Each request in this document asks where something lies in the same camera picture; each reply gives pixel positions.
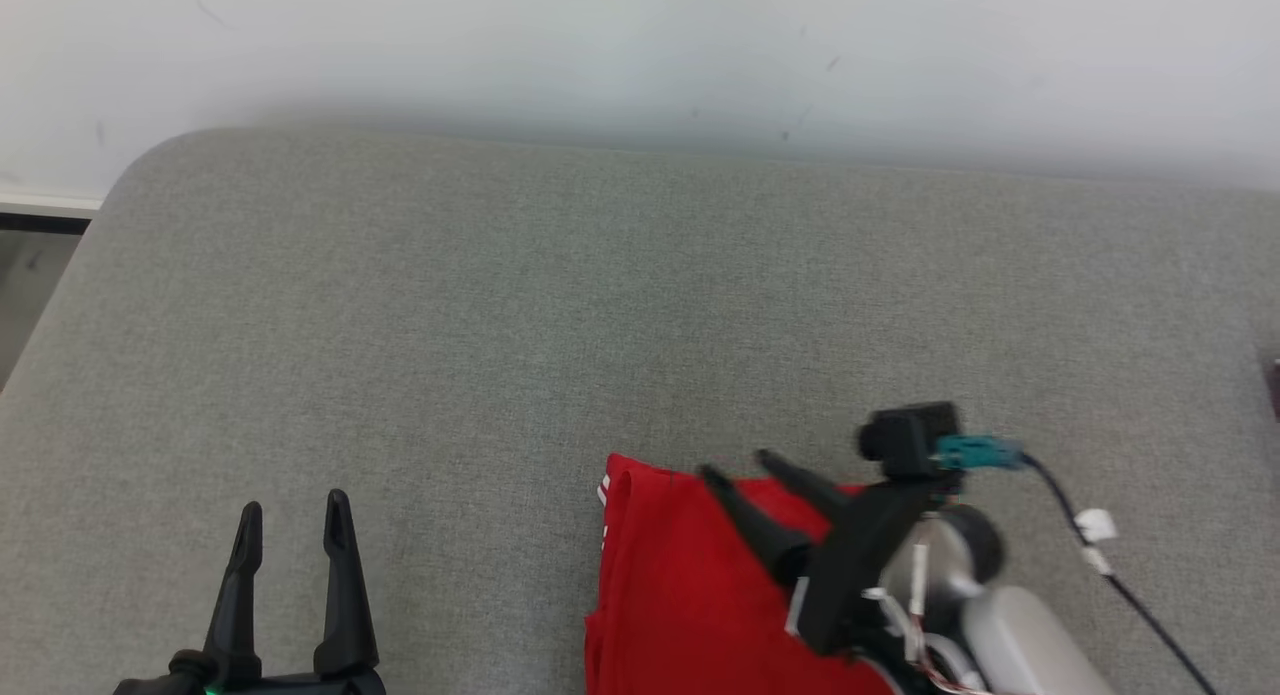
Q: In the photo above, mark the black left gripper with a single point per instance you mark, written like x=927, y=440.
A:
x=290, y=685

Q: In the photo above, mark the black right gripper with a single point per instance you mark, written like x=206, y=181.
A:
x=860, y=565

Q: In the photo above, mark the red white basketball jersey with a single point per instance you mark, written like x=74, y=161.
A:
x=680, y=595

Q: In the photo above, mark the red white shorts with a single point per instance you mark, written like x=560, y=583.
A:
x=1273, y=390

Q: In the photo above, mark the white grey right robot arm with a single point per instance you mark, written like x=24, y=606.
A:
x=1020, y=645

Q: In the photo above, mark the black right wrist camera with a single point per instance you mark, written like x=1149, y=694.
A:
x=905, y=440

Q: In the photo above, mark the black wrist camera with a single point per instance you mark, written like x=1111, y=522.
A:
x=145, y=688
x=905, y=440

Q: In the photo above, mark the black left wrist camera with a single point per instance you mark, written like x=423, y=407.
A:
x=145, y=688

